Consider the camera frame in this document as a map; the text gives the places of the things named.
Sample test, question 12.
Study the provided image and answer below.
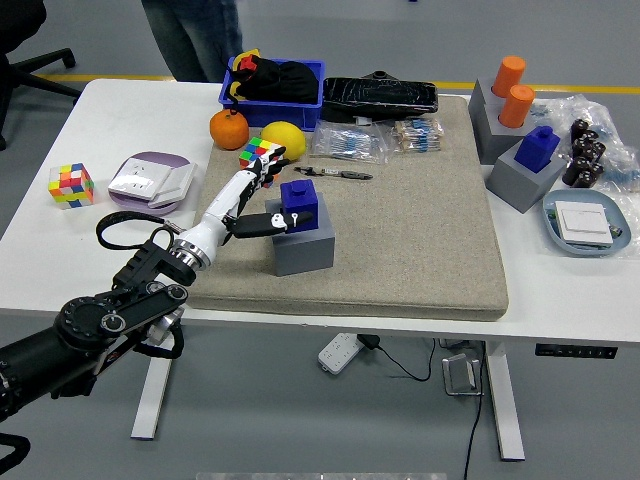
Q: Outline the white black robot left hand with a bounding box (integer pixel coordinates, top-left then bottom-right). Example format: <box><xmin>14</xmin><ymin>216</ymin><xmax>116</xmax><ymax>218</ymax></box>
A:
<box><xmin>180</xmin><ymin>144</ymin><xmax>315</xmax><ymax>265</ymax></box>

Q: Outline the blue square seal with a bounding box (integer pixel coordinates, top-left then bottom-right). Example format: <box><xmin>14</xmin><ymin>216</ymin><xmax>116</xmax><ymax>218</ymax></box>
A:
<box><xmin>279</xmin><ymin>179</ymin><xmax>321</xmax><ymax>234</ymax></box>
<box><xmin>514</xmin><ymin>125</ymin><xmax>560</xmax><ymax>175</ymax></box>

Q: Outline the grey cube seal holder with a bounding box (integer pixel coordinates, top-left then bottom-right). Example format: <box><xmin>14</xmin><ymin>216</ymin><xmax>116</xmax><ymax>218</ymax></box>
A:
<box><xmin>485</xmin><ymin>139</ymin><xmax>569</xmax><ymax>215</ymax></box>
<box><xmin>264</xmin><ymin>194</ymin><xmax>335</xmax><ymax>277</ymax></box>

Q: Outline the orange cylinder seal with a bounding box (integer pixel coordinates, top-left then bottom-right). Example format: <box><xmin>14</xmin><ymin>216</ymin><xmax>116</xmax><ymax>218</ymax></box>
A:
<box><xmin>492</xmin><ymin>55</ymin><xmax>527</xmax><ymax>99</ymax></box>
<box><xmin>498</xmin><ymin>84</ymin><xmax>537</xmax><ymax>129</ymax></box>

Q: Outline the multicolour black-edged puzzle cube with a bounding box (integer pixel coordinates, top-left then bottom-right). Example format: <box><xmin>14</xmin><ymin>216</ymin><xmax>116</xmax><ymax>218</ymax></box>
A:
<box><xmin>238</xmin><ymin>136</ymin><xmax>285</xmax><ymax>189</ymax></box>

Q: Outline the orange mandarin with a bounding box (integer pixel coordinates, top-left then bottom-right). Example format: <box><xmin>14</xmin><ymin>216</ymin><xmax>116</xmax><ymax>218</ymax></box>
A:
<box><xmin>209</xmin><ymin>109</ymin><xmax>250</xmax><ymax>151</ymax></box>

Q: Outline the purple plastic tray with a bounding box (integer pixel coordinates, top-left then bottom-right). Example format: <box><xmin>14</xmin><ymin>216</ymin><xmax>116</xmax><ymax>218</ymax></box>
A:
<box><xmin>108</xmin><ymin>151</ymin><xmax>199</xmax><ymax>217</ymax></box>

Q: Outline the yellow lemon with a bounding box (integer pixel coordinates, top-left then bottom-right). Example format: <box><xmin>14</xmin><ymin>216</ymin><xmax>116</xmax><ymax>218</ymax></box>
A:
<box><xmin>260</xmin><ymin>121</ymin><xmax>307</xmax><ymax>162</ymax></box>

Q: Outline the blue plastic bin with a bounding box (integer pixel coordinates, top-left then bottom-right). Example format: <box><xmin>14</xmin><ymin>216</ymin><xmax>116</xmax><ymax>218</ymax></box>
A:
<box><xmin>218</xmin><ymin>56</ymin><xmax>326</xmax><ymax>132</ymax></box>

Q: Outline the black silver pen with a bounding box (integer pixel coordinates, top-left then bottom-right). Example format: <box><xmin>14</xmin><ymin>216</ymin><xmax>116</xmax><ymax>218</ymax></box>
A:
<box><xmin>293</xmin><ymin>166</ymin><xmax>375</xmax><ymax>180</ymax></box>

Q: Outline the clear bag of blue resistors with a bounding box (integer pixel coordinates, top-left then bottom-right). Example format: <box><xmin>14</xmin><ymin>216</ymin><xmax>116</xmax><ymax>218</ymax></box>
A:
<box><xmin>312</xmin><ymin>121</ymin><xmax>390</xmax><ymax>165</ymax></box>

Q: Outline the multicolour white-edged puzzle cube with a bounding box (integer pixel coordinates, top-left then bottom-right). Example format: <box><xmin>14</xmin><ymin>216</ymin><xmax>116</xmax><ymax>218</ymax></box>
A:
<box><xmin>48</xmin><ymin>163</ymin><xmax>95</xmax><ymax>210</ymax></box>

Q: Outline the person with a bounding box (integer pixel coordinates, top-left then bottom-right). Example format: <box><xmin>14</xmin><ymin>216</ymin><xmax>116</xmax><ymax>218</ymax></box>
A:
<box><xmin>141</xmin><ymin>0</ymin><xmax>245</xmax><ymax>84</ymax></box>

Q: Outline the grey-brown fabric mat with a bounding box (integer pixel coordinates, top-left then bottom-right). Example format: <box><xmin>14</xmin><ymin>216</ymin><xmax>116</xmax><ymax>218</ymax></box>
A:
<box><xmin>178</xmin><ymin>94</ymin><xmax>510</xmax><ymax>323</ymax></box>

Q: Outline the white power strip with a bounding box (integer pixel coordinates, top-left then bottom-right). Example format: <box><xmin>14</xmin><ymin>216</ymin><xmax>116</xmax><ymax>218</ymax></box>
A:
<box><xmin>317</xmin><ymin>332</ymin><xmax>365</xmax><ymax>375</ymax></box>

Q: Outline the white table leg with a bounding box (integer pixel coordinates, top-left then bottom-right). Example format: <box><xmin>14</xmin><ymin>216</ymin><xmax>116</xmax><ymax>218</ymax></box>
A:
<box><xmin>130</xmin><ymin>323</ymin><xmax>180</xmax><ymax>441</ymax></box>
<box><xmin>482</xmin><ymin>342</ymin><xmax>526</xmax><ymax>462</ymax></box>

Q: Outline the clear bag of taped resistors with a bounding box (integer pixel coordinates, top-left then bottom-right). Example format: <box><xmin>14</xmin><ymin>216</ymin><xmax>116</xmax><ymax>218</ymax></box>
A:
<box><xmin>384</xmin><ymin>118</ymin><xmax>448</xmax><ymax>155</ymax></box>

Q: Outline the black office chair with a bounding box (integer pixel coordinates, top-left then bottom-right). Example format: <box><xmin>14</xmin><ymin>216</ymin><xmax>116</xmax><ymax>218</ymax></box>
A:
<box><xmin>0</xmin><ymin>0</ymin><xmax>81</xmax><ymax>151</ymax></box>

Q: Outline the grey double-slot holder block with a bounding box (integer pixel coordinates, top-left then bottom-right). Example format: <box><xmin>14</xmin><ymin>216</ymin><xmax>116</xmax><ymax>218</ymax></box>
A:
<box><xmin>468</xmin><ymin>77</ymin><xmax>539</xmax><ymax>165</ymax></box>

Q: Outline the light blue plastic tray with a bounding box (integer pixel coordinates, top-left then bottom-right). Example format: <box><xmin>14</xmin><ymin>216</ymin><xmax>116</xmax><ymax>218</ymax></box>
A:
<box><xmin>542</xmin><ymin>188</ymin><xmax>632</xmax><ymax>259</ymax></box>

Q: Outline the black table control panel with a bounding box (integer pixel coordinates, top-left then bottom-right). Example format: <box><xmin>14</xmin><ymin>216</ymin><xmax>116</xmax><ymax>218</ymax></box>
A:
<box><xmin>534</xmin><ymin>343</ymin><xmax>618</xmax><ymax>360</ymax></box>

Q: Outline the crumpled clear plastic bag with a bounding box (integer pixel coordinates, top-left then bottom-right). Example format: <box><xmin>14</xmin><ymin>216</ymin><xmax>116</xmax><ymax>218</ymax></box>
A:
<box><xmin>529</xmin><ymin>93</ymin><xmax>640</xmax><ymax>261</ymax></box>

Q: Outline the white angular switch panel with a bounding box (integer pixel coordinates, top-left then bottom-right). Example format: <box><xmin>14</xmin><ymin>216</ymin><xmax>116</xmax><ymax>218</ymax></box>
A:
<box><xmin>148</xmin><ymin>162</ymin><xmax>199</xmax><ymax>210</ymax></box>

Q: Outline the white wall socket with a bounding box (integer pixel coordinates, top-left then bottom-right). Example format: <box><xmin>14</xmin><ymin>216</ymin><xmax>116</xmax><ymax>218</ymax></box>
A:
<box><xmin>108</xmin><ymin>157</ymin><xmax>172</xmax><ymax>201</ymax></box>

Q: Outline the black cloth bag with strap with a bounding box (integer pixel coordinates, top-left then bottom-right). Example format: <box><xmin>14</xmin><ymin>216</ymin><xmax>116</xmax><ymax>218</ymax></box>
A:
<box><xmin>227</xmin><ymin>56</ymin><xmax>321</xmax><ymax>109</ymax></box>

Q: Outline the black plug with cord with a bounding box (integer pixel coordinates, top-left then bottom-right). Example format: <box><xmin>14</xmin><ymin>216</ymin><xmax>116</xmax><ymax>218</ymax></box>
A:
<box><xmin>357</xmin><ymin>333</ymin><xmax>437</xmax><ymax>382</ymax></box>

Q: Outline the silver metal bracket stand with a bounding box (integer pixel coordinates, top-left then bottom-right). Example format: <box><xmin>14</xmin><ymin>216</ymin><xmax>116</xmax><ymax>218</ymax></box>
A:
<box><xmin>440</xmin><ymin>352</ymin><xmax>485</xmax><ymax>398</ymax></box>

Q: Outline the black floor cable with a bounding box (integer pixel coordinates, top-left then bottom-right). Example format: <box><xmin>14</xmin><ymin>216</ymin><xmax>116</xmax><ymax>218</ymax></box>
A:
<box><xmin>462</xmin><ymin>392</ymin><xmax>486</xmax><ymax>480</ymax></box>

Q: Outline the white flat switch plate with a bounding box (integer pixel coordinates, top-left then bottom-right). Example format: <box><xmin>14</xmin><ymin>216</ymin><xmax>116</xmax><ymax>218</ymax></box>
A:
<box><xmin>554</xmin><ymin>200</ymin><xmax>614</xmax><ymax>247</ymax></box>

